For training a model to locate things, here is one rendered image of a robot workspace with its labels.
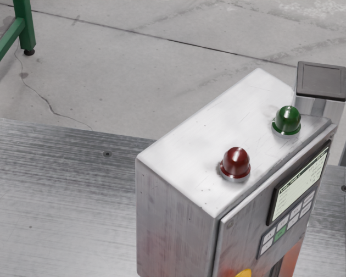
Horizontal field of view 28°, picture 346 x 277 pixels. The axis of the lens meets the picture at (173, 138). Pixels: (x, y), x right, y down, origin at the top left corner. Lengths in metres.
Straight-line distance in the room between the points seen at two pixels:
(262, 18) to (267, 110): 2.57
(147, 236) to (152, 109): 2.07
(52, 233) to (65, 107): 1.44
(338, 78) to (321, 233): 0.75
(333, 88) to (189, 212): 0.17
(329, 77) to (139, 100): 2.13
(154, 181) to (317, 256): 0.78
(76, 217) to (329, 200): 0.50
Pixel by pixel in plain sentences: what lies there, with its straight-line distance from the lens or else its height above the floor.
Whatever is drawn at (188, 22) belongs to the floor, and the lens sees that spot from 3.14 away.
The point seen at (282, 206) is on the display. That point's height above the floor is 1.42.
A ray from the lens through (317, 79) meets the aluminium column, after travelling 0.64.
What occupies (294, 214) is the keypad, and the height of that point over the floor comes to 1.37.
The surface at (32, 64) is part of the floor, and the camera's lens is 2.94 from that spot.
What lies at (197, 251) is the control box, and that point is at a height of 1.42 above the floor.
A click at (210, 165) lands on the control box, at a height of 1.47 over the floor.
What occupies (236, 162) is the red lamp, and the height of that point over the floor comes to 1.50.
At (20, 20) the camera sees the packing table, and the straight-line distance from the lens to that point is 2.85.
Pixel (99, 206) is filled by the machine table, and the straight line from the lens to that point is 1.36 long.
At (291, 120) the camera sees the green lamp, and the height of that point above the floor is 1.49.
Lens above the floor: 1.92
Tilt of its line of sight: 47 degrees down
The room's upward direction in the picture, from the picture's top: 3 degrees clockwise
